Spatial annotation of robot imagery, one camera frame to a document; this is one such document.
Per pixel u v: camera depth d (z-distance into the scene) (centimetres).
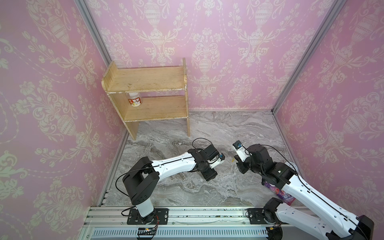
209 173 73
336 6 69
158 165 48
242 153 66
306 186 47
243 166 67
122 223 73
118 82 75
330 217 41
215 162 69
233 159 77
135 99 90
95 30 77
